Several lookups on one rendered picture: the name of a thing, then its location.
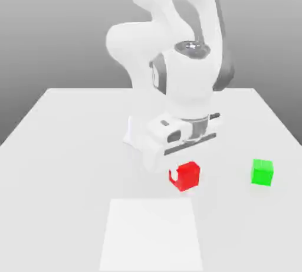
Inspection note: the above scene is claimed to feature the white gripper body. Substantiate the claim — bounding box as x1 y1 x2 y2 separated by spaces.
140 132 224 175

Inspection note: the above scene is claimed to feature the small green cube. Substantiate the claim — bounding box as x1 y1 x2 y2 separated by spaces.
251 158 274 187

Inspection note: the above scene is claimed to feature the small red cube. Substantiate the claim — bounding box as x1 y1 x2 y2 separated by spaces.
168 160 201 192

